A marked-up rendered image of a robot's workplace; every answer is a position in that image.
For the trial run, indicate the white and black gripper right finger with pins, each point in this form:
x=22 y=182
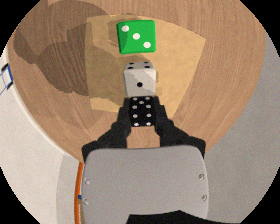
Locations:
x=169 y=133

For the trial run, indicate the green die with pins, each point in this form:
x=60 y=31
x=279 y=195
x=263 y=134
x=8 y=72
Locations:
x=136 y=36

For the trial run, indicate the tan flat square mat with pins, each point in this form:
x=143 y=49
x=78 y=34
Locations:
x=177 y=54

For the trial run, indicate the black die with white pips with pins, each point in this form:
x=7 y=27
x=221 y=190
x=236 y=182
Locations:
x=141 y=111

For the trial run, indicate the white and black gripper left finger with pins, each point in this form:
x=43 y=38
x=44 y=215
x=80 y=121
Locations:
x=114 y=137

